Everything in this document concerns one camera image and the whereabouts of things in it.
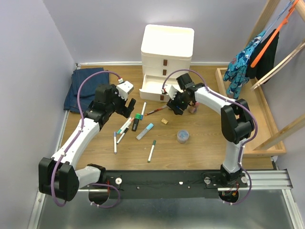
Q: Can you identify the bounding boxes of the white drawer unit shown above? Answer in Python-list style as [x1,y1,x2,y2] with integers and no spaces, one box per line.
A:
[140,24,194,79]

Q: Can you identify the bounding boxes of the folded blue jeans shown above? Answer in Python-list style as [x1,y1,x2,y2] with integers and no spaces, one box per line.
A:
[63,68,109,113]

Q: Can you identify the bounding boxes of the drawer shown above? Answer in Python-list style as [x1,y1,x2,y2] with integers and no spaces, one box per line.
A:
[139,74,170,102]
[142,65,182,77]

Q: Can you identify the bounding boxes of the purple cable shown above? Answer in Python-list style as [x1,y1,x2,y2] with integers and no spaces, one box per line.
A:
[50,70,123,208]
[163,69,259,206]

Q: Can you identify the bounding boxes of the wooden tray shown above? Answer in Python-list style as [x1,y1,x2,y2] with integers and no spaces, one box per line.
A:
[215,67,286,158]

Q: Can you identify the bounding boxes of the wooden clothes rack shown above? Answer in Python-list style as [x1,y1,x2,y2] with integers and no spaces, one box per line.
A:
[245,0,305,151]

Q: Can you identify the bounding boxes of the green black highlighter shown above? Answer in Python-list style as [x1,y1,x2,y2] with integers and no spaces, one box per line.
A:
[132,113,141,132]

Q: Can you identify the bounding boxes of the blue patterned garment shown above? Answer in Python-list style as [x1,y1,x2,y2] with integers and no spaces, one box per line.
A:
[223,31,266,100]

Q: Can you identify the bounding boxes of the orange hanger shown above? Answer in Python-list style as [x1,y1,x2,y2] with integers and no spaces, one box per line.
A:
[251,0,299,68]

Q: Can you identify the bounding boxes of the blue capped white marker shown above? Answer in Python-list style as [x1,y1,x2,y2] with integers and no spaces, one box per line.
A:
[140,102,147,120]

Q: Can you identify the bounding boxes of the small wooden stamp block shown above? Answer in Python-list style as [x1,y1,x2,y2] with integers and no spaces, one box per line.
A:
[161,118,168,125]

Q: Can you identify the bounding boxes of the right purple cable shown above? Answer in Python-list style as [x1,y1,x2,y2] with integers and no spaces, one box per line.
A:
[163,69,259,206]

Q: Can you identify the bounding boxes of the light blue highlighter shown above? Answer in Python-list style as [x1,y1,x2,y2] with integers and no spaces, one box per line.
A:
[136,123,154,140]

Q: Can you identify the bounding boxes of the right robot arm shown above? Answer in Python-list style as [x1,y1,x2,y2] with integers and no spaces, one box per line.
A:
[162,73,257,187]

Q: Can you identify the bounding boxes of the dark green capped marker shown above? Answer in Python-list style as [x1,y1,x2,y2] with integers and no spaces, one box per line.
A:
[147,140,156,163]

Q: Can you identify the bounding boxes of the red gel pen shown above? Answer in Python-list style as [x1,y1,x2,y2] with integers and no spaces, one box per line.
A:
[145,105,167,116]

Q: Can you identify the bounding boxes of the aluminium rail frame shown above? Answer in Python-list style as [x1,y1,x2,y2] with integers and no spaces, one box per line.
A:
[27,63,305,229]

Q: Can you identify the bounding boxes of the pink lidded tube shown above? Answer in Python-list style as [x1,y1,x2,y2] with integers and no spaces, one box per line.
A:
[188,102,199,114]

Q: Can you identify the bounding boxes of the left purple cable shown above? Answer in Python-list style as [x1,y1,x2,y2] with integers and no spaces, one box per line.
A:
[50,70,123,208]

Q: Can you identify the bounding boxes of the teal capped white marker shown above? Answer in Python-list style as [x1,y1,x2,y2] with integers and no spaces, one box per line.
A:
[117,117,132,134]

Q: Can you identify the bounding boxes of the purple capped white marker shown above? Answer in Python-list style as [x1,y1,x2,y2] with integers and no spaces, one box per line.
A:
[113,132,117,154]

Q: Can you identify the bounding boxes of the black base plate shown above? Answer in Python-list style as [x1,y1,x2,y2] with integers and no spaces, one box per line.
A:
[78,169,253,200]

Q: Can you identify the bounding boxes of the black capped white marker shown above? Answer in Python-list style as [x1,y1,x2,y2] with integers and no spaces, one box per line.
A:
[117,128,129,144]

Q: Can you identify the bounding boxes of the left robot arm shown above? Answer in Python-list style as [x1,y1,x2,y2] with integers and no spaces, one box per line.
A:
[39,81,136,207]

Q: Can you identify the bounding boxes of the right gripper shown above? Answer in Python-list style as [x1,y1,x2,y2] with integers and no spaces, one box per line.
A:
[166,88,191,116]

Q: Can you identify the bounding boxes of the pink capped white marker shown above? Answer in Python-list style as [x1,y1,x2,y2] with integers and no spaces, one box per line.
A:
[120,117,134,135]

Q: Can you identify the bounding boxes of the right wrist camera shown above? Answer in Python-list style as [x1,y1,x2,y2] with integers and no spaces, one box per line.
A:
[162,84,179,100]

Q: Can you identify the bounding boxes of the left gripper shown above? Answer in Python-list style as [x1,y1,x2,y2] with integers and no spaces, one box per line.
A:
[107,84,136,118]

